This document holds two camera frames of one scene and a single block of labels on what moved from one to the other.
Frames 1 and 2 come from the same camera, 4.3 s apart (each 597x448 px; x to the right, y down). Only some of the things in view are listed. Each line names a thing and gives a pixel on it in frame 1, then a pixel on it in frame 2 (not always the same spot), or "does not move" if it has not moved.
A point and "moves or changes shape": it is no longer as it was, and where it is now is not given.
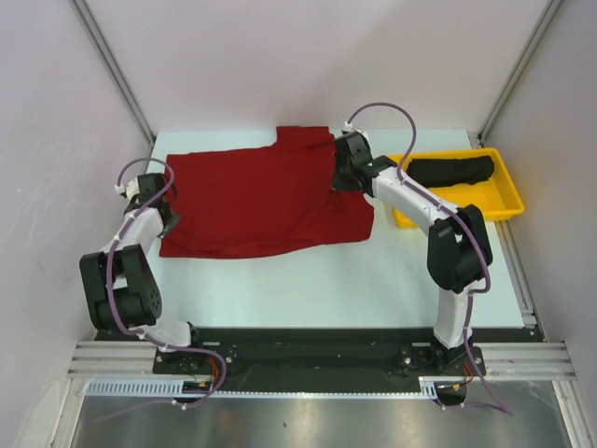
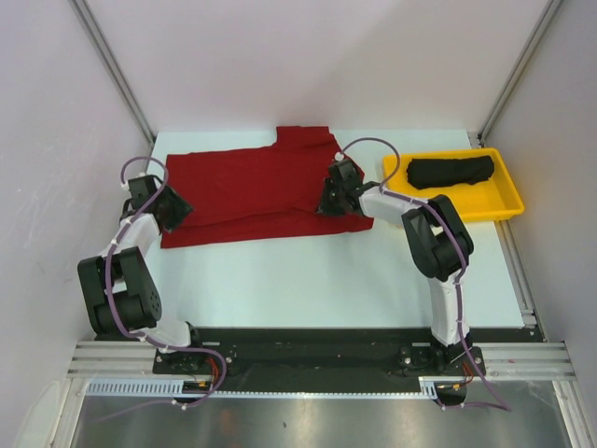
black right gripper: [339, 184] to [324, 206]
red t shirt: [243, 202] moves or changes shape
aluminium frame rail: [535, 361] does not move
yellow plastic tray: [497, 197] does not move
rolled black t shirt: [432, 172] does not move
